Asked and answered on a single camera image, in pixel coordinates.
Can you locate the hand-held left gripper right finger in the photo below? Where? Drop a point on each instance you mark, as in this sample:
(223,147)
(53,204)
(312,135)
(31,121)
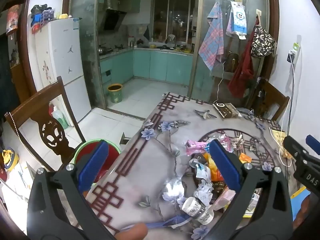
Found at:
(225,165)

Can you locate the printed paper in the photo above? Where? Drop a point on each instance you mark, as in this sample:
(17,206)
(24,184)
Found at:
(238,142)

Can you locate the black white patterned bag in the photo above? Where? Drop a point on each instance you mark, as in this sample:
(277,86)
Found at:
(262,42)

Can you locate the pink small box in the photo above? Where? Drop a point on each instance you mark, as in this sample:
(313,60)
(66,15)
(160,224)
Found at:
(223,200)

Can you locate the blue toothbrush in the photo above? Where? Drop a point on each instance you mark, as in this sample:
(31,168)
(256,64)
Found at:
(160,223)

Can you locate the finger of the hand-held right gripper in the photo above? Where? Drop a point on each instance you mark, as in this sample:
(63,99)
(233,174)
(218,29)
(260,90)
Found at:
(313,142)
(296,148)

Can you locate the small orange wrapper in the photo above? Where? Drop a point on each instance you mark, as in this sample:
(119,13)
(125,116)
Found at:
(245,158)

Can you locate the orange snack packet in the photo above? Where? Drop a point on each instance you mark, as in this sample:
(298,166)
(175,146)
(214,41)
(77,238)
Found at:
(211,170)

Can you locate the red basin with green rim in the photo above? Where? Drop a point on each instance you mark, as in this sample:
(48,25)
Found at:
(112,155)

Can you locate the wall poster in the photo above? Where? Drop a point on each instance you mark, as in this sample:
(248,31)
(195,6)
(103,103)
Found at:
(12,18)

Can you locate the white refrigerator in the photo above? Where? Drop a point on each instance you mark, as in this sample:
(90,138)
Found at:
(60,62)

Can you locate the yellow booklet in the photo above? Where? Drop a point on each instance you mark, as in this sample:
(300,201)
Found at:
(278,135)

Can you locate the black range hood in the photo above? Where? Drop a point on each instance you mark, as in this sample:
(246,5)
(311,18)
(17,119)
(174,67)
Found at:
(112,20)

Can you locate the clear plastic bottle white label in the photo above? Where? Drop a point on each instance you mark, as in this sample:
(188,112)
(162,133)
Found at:
(202,171)

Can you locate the wall outlet with charger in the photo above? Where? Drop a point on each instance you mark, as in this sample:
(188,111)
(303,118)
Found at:
(293,53)

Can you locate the kitchen window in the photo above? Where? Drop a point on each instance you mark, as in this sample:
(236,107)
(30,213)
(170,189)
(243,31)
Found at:
(172,17)

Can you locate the green dish soap bottle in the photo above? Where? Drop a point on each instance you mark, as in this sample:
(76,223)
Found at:
(60,118)

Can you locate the pink plastic wrapper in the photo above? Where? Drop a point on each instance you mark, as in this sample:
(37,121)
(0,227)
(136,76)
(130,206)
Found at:
(197,146)

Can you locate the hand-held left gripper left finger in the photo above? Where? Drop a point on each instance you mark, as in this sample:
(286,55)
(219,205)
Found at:
(95,162)

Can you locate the silver foil wrapper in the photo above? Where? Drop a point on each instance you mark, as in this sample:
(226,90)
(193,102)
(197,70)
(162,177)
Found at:
(173,187)

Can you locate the brown tissue box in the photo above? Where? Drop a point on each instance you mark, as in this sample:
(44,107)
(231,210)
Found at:
(226,111)

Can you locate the blue white hanging bag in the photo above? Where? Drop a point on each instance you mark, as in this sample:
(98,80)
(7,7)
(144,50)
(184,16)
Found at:
(237,20)

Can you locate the carved wooden chair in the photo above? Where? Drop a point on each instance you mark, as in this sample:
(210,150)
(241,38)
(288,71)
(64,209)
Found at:
(32,110)

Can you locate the brown handbag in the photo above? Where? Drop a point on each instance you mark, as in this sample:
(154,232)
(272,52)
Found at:
(231,63)

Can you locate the electric kettle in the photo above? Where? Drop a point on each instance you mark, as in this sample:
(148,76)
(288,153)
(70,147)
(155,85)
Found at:
(130,42)

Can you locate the teal kitchen cabinets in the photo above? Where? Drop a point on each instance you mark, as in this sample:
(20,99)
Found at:
(160,65)

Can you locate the plaid pink blue towel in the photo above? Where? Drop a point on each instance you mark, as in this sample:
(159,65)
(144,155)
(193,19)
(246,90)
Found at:
(212,40)

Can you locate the yellow toy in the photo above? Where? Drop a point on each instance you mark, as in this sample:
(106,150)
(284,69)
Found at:
(8,160)

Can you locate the red hanging garment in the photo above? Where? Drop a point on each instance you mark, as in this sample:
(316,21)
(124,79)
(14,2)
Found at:
(241,77)

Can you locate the plain wooden chair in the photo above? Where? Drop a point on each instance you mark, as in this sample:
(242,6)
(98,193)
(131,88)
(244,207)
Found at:
(272,97)

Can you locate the crushed clear bottle with cap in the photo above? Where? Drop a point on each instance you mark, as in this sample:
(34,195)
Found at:
(195,208)

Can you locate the green yellow waste bin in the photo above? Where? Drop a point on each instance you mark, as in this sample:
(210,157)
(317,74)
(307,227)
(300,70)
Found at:
(115,93)

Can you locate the blue yellow book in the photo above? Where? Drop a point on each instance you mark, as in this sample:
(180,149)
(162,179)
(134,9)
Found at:
(300,202)

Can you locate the pile of clutter on refrigerator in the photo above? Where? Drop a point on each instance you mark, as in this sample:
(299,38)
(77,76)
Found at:
(41,17)

